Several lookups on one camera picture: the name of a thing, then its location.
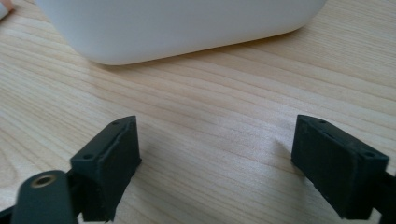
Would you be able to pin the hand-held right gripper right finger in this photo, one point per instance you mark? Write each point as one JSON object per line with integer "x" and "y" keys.
{"x": 336, "y": 168}

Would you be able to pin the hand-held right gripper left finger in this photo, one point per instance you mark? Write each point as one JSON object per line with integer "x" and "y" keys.
{"x": 106, "y": 174}

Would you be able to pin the white plastic bin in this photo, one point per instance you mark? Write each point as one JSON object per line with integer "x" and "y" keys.
{"x": 171, "y": 28}

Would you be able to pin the orange cap white marker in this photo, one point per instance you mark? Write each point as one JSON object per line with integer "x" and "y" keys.
{"x": 3, "y": 11}

